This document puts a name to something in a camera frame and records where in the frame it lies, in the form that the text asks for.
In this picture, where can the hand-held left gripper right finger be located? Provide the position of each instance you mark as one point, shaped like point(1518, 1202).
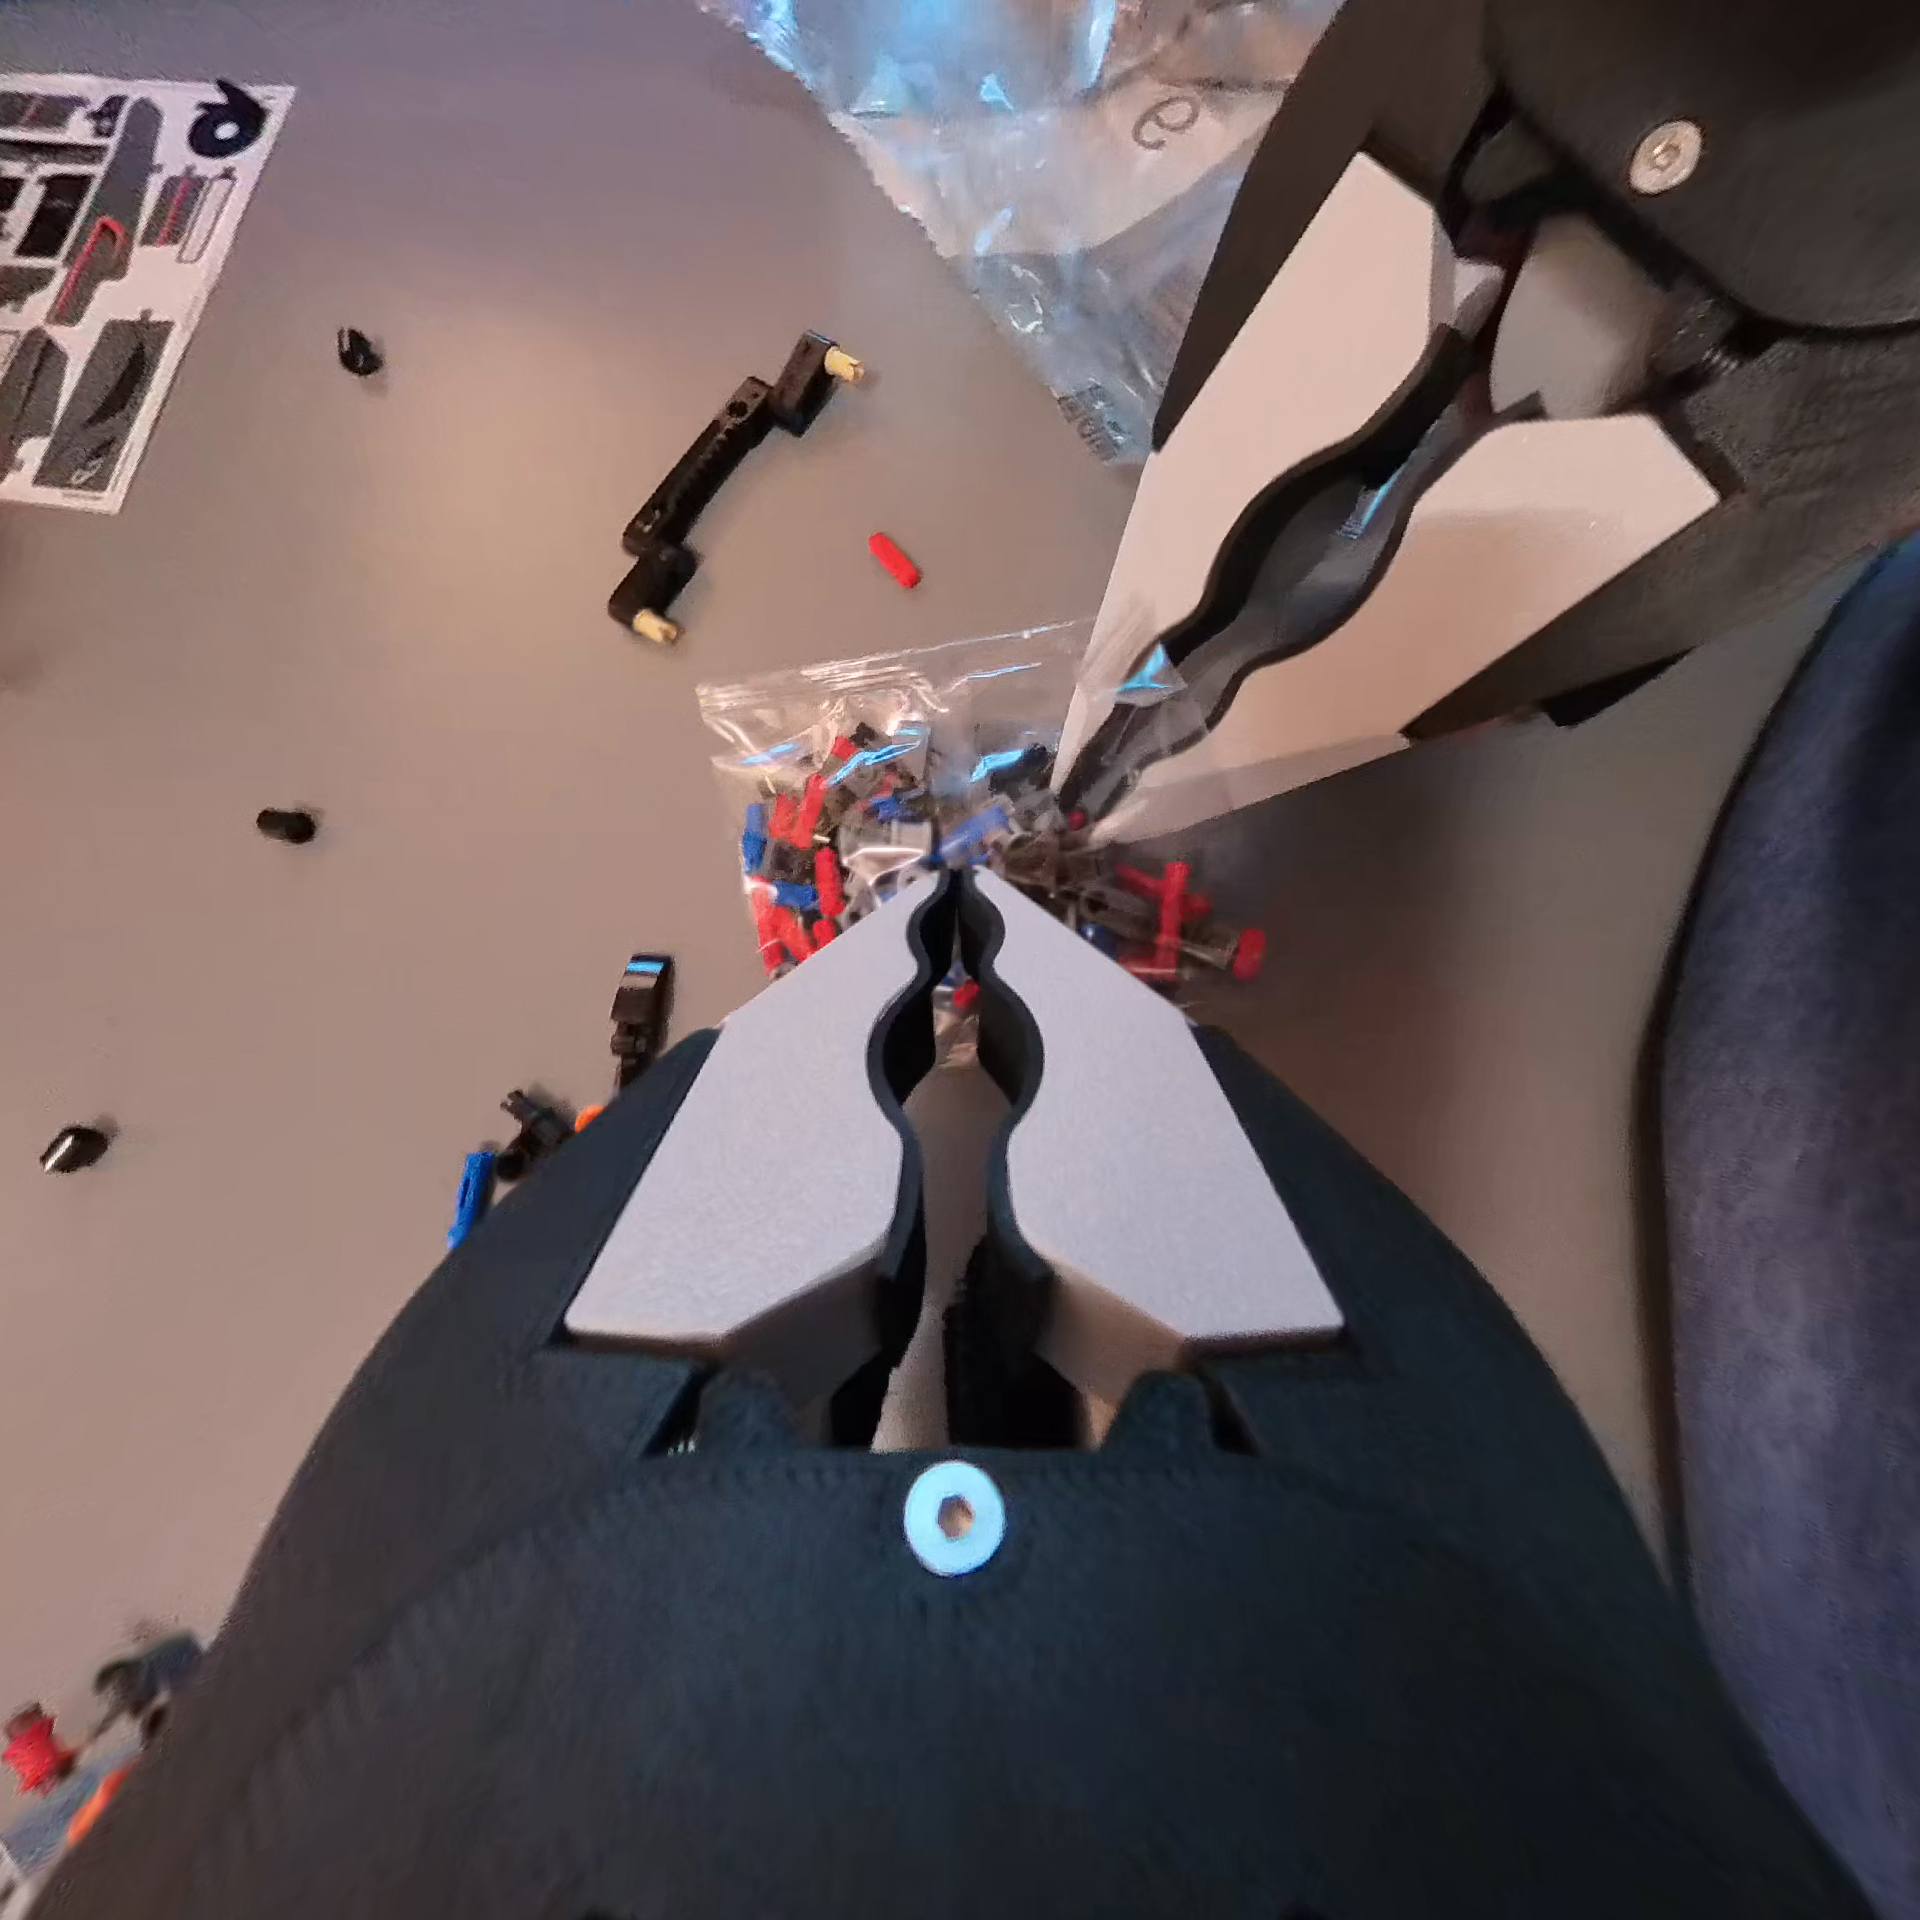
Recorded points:
point(1162, 1186)

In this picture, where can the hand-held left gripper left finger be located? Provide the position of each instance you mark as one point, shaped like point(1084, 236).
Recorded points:
point(750, 1186)

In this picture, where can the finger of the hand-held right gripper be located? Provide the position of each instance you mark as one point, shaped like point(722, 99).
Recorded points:
point(1290, 361)
point(1530, 557)

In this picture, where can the large clear plastic bag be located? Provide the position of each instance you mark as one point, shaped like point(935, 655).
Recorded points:
point(1051, 181)

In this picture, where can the small clear bag lego pins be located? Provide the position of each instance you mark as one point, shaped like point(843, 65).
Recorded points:
point(839, 722)

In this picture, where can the black curved lego piece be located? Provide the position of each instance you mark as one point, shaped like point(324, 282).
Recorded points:
point(643, 1013)

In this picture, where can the black lego pin connector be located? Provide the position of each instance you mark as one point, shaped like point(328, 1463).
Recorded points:
point(534, 1133)

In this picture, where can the blue lego pin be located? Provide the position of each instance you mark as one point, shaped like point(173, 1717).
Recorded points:
point(471, 1197)

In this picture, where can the red lego pin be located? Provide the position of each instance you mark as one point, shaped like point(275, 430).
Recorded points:
point(894, 558)

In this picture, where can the black lego rack assembly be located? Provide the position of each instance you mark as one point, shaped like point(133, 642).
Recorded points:
point(722, 459)

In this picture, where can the black lego bush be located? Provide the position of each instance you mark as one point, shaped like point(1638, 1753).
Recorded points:
point(360, 351)
point(79, 1148)
point(284, 827)

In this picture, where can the lego car chassis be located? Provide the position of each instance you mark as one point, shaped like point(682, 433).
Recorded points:
point(91, 1757)

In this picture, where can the sticker sheet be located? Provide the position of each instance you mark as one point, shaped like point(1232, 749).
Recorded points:
point(107, 285)

